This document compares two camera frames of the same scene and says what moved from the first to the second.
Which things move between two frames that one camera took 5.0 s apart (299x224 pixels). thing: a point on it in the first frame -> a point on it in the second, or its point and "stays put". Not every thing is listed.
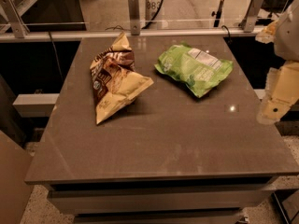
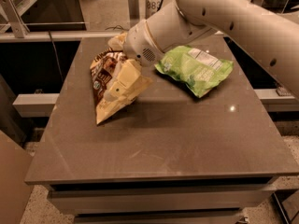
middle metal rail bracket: x=134 y=13 stays put
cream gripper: x=289 y=36 -> x=138 y=43
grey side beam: x=35 y=105 stays put
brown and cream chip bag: x=115 y=82 stays put
